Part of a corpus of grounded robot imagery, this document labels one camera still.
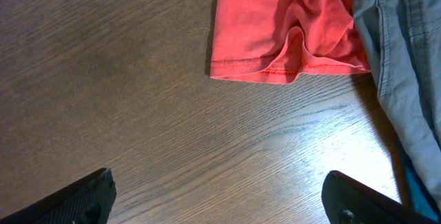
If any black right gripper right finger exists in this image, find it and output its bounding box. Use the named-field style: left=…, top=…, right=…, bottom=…
left=321, top=170, right=437, bottom=224

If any blue jeans garment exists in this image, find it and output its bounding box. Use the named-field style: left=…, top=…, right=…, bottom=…
left=398, top=143, right=440, bottom=223

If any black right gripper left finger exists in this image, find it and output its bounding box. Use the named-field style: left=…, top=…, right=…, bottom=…
left=1, top=168, right=116, bottom=224

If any red garment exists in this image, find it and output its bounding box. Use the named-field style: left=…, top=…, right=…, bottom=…
left=209, top=0, right=369, bottom=84

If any grey garment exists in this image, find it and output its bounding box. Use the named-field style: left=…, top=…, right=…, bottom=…
left=353, top=0, right=440, bottom=209

